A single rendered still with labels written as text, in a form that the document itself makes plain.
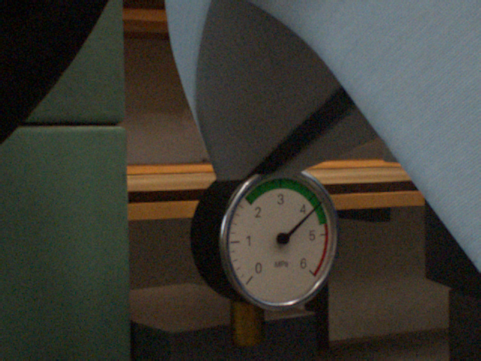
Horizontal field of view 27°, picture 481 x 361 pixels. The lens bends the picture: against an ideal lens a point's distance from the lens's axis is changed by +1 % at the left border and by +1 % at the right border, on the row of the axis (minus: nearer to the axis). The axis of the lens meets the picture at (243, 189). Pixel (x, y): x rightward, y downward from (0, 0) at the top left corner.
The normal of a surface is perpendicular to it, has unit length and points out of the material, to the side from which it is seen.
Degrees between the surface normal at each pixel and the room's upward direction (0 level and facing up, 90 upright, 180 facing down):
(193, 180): 90
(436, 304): 90
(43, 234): 90
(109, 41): 90
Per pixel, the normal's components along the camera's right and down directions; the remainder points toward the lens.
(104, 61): 0.55, 0.04
